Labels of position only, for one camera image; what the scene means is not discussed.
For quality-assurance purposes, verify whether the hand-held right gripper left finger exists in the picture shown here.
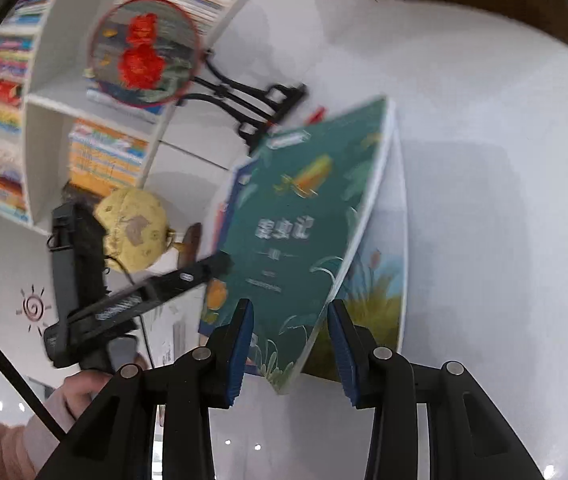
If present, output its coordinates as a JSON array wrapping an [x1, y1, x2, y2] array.
[[36, 299, 255, 480]]

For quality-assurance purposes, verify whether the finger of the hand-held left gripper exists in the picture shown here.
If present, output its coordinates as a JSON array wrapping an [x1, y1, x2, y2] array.
[[133, 251, 235, 312]]

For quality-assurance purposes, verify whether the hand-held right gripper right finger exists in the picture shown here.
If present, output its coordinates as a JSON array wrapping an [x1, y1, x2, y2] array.
[[326, 300, 544, 480]]

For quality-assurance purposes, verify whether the teal tulip cover book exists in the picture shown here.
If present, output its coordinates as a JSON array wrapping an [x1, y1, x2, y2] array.
[[198, 96, 397, 396]]

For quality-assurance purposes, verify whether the person's left forearm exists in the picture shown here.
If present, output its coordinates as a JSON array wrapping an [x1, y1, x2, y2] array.
[[0, 392, 77, 480]]

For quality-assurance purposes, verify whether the row of orange spine books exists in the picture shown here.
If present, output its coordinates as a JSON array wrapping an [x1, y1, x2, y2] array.
[[68, 120, 149, 198]]

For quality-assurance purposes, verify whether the row of colourful thin books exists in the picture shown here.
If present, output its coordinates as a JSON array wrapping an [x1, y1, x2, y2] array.
[[0, 0, 72, 133], [0, 145, 30, 221]]

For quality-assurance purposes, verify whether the person's left hand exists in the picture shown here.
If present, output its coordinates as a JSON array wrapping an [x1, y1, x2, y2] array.
[[61, 372, 112, 421]]

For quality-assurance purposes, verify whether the yellow antique globe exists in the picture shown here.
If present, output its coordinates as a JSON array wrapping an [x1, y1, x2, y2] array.
[[93, 187, 202, 276]]

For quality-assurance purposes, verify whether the white bookshelf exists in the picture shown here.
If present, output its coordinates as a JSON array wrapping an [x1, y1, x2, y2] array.
[[0, 0, 285, 241]]

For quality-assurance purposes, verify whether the round embroidered flower fan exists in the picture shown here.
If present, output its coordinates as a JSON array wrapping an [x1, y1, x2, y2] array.
[[86, 0, 202, 108]]

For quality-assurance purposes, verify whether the sun wall sticker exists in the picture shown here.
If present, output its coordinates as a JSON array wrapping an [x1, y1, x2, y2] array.
[[16, 285, 52, 333]]

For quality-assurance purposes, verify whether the black cable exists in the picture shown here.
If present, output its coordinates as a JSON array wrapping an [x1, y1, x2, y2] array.
[[0, 305, 65, 443]]

